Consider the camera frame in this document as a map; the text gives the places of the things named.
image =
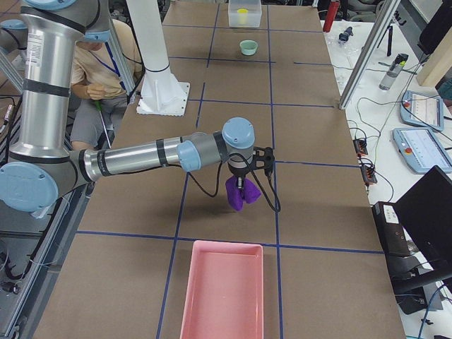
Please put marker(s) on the seated person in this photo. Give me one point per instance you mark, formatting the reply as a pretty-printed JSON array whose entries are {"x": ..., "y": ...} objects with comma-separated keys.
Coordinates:
[{"x": 95, "y": 76}]

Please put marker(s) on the red bottle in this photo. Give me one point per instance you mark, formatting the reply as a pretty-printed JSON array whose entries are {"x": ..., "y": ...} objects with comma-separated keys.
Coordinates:
[{"x": 330, "y": 15}]

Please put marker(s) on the teach pendant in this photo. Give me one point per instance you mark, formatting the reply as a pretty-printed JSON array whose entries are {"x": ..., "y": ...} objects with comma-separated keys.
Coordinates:
[
  {"x": 417, "y": 109},
  {"x": 421, "y": 149}
]

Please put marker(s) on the black box device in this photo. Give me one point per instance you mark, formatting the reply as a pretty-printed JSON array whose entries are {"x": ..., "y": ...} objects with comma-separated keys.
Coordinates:
[{"x": 391, "y": 233}]

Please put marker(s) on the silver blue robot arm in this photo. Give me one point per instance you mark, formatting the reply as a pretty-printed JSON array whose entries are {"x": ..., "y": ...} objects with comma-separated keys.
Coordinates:
[{"x": 74, "y": 100}]

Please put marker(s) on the clear water bottle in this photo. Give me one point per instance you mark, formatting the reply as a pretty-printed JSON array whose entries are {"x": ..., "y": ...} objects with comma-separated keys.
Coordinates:
[{"x": 394, "y": 70}]

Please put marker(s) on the aluminium frame post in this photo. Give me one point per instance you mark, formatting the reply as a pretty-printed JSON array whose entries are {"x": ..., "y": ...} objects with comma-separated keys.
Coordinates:
[{"x": 382, "y": 21}]

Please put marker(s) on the dark blue folded umbrella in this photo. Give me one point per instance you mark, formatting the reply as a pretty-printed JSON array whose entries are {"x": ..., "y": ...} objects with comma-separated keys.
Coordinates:
[{"x": 345, "y": 35}]

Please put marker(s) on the purple cloth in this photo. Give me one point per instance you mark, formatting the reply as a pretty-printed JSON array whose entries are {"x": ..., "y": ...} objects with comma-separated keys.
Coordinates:
[{"x": 253, "y": 194}]

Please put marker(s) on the teach pendant near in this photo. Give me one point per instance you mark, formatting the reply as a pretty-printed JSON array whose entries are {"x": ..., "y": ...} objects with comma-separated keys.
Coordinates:
[{"x": 421, "y": 149}]

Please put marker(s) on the green handled tool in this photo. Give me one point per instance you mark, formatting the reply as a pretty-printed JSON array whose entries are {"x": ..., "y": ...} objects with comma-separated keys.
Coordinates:
[{"x": 99, "y": 109}]

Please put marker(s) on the black monitor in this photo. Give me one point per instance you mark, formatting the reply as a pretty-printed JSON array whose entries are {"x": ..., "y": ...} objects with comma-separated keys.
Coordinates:
[{"x": 425, "y": 213}]

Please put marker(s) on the yellow plastic cup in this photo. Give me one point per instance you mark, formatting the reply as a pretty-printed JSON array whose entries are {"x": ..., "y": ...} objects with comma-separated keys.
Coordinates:
[{"x": 242, "y": 14}]

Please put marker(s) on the pink plastic bin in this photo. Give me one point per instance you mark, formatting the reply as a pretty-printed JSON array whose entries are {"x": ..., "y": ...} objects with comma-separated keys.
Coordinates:
[{"x": 225, "y": 294}]

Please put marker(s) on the clear plastic bin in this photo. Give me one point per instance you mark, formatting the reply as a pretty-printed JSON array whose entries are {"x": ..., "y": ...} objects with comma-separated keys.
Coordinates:
[{"x": 254, "y": 13}]

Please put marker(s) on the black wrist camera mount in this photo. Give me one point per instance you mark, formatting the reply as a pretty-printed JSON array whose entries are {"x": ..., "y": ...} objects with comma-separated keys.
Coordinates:
[{"x": 263, "y": 159}]

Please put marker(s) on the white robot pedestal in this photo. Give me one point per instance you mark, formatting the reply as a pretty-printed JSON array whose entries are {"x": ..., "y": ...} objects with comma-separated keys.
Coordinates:
[{"x": 161, "y": 92}]

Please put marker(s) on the teach pendant far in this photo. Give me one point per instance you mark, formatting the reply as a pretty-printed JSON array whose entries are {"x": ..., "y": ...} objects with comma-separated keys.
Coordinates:
[{"x": 417, "y": 109}]

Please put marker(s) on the mint green bowl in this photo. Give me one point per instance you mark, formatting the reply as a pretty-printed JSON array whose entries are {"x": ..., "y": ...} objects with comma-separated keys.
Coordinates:
[{"x": 248, "y": 47}]

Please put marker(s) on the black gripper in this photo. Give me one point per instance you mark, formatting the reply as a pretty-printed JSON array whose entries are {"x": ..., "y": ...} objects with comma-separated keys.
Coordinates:
[{"x": 237, "y": 173}]

